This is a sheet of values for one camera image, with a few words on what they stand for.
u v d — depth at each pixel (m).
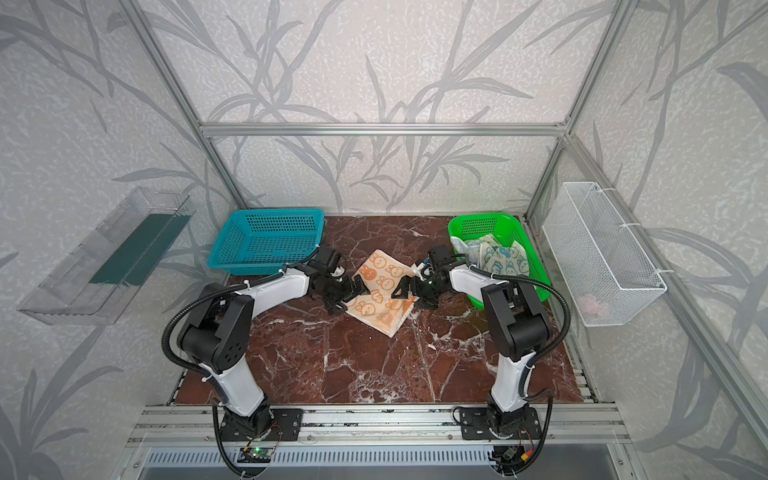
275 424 0.73
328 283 0.75
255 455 0.72
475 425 0.73
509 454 0.75
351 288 0.84
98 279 0.63
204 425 0.75
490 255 1.02
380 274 1.02
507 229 1.09
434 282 0.82
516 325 0.50
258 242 1.12
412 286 0.85
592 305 0.71
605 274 0.60
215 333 0.48
